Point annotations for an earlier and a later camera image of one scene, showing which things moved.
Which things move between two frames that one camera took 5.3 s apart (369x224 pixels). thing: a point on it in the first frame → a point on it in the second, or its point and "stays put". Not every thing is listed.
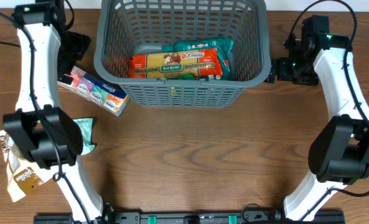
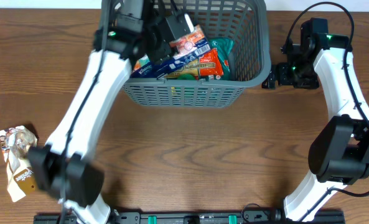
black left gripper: [71, 58] → [160, 42]
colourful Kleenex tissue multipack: [97, 91] → [188, 45]
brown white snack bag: [22, 175] stays put
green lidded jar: [186, 76] stays put
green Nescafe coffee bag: [224, 46] stays put
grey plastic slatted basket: [125, 27] stays put
